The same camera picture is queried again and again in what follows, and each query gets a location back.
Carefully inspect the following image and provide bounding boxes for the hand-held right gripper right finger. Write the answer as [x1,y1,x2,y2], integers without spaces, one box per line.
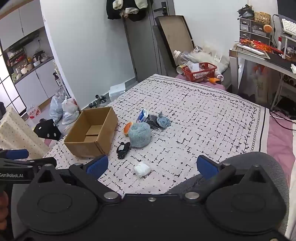
[184,155,275,204]

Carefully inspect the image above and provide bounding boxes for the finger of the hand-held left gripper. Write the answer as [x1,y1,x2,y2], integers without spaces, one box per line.
[0,149,29,159]
[0,157,57,168]

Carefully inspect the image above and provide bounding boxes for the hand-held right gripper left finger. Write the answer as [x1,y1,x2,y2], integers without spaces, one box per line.
[30,155,122,204]

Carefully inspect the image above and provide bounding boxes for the brown cardboard box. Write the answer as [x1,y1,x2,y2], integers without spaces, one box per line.
[63,106,119,158]

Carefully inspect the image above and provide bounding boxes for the white soft packet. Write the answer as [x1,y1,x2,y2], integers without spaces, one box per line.
[133,161,152,178]

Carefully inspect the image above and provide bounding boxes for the light blue fluffy plush ball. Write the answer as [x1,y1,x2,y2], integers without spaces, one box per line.
[128,122,152,149]

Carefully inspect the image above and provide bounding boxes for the denim plush toy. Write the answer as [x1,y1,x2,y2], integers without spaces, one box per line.
[156,111,171,129]

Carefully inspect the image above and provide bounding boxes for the person's left hand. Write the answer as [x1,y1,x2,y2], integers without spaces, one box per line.
[0,192,9,230]

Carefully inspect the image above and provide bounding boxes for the cream dotted foam mattress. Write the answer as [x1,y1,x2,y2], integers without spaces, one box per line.
[0,105,50,158]

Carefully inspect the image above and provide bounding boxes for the black patterned pouch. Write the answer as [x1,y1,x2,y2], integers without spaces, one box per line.
[116,142,131,159]

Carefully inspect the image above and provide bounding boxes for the black polka dot cushion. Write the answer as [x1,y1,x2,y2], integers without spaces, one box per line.
[33,119,62,141]

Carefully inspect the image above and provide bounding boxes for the pack of water bottles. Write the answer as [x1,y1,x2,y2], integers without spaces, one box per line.
[26,105,42,120]

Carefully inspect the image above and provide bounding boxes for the orange fruit slice plush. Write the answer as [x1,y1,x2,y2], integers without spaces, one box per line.
[124,122,134,138]

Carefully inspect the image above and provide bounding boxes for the grey plastic bag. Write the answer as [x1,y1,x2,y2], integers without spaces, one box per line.
[50,95,67,124]

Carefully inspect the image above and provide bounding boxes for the white and red plastic bag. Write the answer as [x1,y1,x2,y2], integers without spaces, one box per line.
[61,96,80,126]

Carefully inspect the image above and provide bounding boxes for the frosted panel sliding door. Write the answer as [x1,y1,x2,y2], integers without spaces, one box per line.
[0,53,27,116]

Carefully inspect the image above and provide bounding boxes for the black tripod tangle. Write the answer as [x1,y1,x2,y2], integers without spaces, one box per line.
[89,94,108,109]

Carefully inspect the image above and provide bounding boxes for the blue and white carton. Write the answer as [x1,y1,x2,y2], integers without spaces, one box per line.
[136,109,149,123]

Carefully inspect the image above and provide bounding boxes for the black item in clear packet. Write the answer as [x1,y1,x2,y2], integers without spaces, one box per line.
[146,114,161,130]

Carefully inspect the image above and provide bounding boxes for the white kitchen lower cabinet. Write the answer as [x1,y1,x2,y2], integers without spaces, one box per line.
[13,57,64,109]

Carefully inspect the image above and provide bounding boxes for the white kitchen cabinet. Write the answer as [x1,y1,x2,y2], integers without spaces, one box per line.
[13,57,64,109]
[0,5,45,50]

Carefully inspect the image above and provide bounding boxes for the grey office chair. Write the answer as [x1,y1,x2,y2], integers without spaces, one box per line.
[170,152,290,234]

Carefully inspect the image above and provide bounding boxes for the white storage box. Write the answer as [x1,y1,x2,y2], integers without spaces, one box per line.
[109,83,126,102]

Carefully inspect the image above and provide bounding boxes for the red plastic basket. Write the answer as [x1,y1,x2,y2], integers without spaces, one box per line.
[181,62,218,83]

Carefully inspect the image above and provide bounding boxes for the beige tote bag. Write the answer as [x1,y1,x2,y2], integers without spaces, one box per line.
[251,65,274,102]

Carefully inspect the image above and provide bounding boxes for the pile of clear plastic bags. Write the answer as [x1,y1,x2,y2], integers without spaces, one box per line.
[188,46,229,72]

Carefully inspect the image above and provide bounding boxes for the white desk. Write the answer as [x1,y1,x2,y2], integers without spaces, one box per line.
[229,43,296,109]

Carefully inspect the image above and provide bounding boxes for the clear plastic bottle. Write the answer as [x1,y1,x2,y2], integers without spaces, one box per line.
[173,50,192,65]

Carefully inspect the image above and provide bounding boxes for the grey door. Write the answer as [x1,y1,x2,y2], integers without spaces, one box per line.
[124,0,176,82]

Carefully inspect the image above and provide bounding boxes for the white kitchen upper cabinet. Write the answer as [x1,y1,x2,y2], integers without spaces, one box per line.
[0,5,45,50]

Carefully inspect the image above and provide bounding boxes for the red long package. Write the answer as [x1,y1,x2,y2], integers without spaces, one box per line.
[240,38,282,52]

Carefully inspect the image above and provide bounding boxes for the black framed brown board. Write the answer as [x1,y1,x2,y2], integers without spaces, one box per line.
[154,15,195,68]

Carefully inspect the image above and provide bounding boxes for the grey drawer organizer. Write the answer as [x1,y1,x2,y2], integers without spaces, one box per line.
[239,17,272,45]

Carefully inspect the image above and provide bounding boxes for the hanging dark clothes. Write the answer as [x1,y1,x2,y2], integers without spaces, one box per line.
[106,0,148,22]

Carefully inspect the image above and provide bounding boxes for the wicker basket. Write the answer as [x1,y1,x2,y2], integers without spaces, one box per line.
[254,11,271,24]

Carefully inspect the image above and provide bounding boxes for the white keyboard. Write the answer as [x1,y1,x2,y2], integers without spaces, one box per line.
[281,18,296,36]

